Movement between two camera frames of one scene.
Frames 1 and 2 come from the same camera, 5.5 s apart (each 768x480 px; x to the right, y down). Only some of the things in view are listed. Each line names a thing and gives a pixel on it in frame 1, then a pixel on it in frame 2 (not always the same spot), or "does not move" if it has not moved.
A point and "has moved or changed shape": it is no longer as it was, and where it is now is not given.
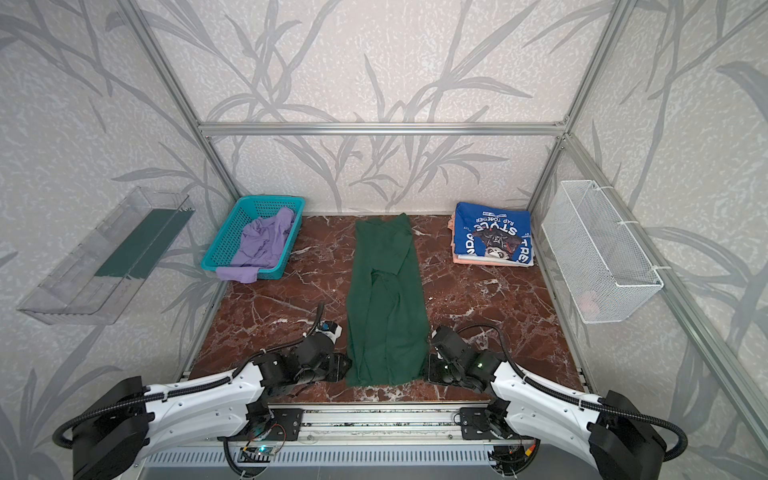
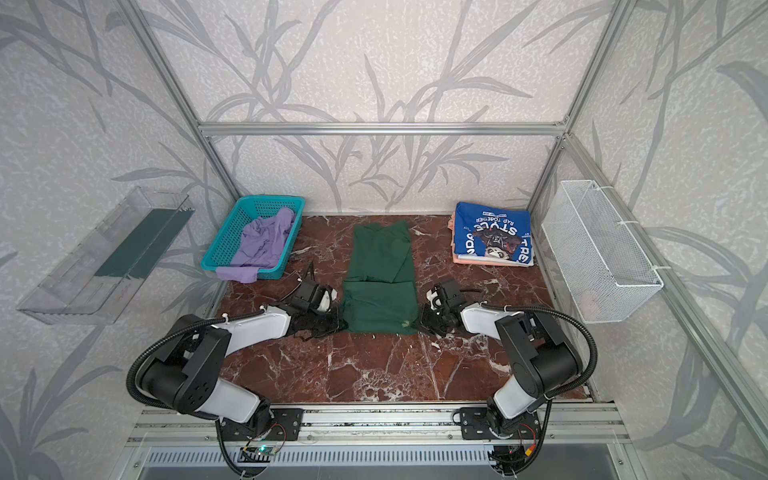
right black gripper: [437, 367] → [432, 318]
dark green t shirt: [388, 332] has moved or changed shape
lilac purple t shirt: [260, 246] does not move
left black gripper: [339, 365] → [324, 318]
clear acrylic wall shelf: [99, 281] does not move
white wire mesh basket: [602, 269] does not move
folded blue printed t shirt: [493, 233] does not move
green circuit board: [266, 450] does not move
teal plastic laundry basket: [222, 250] does not move
